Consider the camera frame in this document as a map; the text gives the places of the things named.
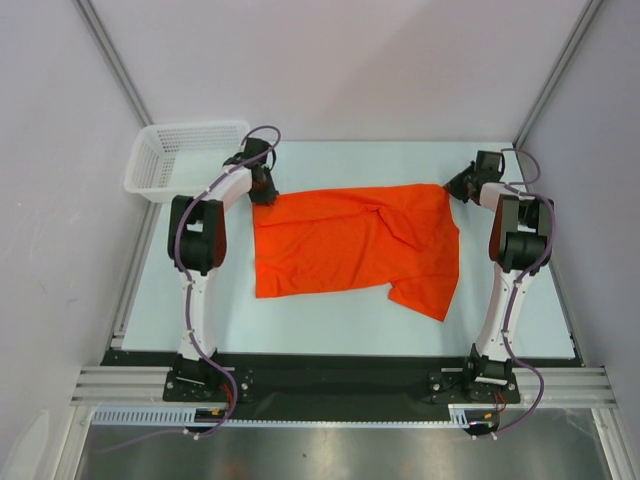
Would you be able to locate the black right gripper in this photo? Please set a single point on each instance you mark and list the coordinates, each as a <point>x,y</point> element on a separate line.
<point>461,182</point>

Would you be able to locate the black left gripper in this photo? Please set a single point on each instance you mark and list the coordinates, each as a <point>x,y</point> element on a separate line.
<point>269,195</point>

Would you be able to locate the right aluminium corner post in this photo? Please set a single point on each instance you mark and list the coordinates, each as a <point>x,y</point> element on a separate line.
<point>559,68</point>

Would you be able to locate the white plastic mesh basket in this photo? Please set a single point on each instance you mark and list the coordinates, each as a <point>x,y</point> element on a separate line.
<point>167,160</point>

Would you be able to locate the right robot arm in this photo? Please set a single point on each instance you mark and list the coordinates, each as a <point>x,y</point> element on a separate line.
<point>520,246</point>

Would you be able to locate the slotted grey cable duct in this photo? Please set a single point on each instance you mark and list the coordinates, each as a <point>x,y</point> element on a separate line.
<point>192,417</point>

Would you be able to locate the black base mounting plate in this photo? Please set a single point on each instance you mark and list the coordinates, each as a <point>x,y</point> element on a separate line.
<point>320,388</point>

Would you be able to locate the orange t shirt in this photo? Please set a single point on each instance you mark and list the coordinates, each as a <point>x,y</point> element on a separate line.
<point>336,240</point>

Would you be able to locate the left aluminium corner post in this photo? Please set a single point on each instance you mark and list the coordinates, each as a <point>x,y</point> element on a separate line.
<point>113,60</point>

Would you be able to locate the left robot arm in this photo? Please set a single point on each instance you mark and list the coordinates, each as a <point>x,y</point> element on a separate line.
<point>197,245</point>

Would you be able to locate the aluminium extrusion rail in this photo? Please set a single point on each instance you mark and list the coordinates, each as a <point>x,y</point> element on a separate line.
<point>143,386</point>

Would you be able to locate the aluminium corner post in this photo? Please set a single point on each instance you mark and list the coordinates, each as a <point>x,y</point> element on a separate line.
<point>559,68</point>
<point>113,60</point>

